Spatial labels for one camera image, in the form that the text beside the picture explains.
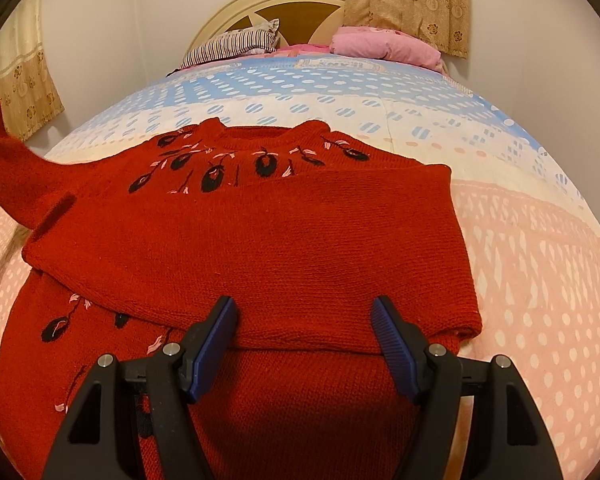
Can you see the striped pillow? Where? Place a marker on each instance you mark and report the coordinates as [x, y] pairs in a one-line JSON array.
[[232, 45]]

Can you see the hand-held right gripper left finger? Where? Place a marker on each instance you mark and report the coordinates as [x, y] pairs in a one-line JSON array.
[[214, 346]]

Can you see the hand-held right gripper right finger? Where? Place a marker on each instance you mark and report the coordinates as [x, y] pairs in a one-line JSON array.
[[393, 345]]

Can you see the patterned bed blanket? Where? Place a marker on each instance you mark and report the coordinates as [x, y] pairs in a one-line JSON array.
[[505, 220]]

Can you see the cream wooden headboard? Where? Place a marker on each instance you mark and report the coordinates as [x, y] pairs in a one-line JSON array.
[[280, 12]]

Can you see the pink pillow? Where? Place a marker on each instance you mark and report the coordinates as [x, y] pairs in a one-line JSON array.
[[385, 46]]

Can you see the red knitted sweater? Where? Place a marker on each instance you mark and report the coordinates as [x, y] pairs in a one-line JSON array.
[[260, 240]]

